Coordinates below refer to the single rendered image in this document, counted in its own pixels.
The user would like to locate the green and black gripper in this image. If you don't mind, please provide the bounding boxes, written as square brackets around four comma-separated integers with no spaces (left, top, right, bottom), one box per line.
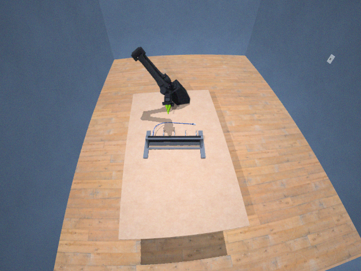
[162,102,174,114]

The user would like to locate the grey patch panel rack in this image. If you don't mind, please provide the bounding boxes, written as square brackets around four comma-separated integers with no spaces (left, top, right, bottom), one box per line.
[143,130,206,159]

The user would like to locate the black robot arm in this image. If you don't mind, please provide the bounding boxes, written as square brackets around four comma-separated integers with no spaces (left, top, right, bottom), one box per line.
[131,47,177,102]

